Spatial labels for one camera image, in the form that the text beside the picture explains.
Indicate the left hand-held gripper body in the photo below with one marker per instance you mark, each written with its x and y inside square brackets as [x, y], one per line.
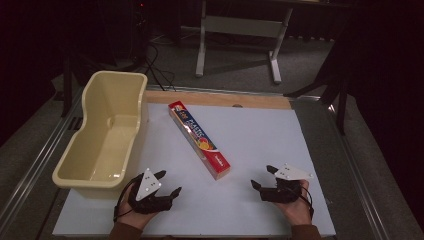
[148, 186]

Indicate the metal rail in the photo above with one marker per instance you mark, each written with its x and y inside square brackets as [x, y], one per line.
[358, 173]
[36, 160]

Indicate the black stand legs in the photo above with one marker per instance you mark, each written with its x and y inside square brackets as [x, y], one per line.
[340, 100]

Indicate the long red blue box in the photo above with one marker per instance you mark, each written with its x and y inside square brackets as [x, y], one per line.
[196, 136]

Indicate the cream plastic tub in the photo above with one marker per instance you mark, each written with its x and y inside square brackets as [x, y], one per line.
[100, 146]

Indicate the white table mat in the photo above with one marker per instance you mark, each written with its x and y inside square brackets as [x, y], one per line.
[253, 143]

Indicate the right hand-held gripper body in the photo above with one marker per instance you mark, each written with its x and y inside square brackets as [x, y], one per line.
[283, 191]

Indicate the person's right hand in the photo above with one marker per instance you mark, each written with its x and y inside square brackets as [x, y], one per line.
[298, 213]

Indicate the wooden board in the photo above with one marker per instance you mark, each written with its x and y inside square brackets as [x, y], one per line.
[216, 99]

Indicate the dark computer tower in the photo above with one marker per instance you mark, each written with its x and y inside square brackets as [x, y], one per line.
[140, 30]

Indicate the white metal table frame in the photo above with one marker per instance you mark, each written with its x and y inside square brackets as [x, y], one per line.
[240, 26]

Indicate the person's left hand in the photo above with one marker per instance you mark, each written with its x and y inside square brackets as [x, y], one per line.
[130, 216]

